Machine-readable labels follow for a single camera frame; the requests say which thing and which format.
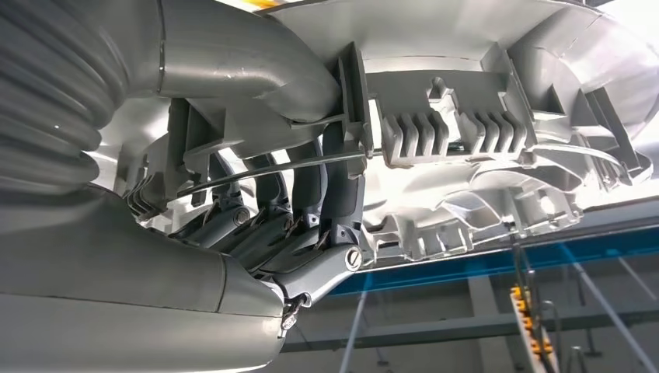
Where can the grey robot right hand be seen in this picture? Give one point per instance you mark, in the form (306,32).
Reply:
(103,283)

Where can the white strip with yellow clips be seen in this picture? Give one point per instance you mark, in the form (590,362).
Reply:
(530,329)

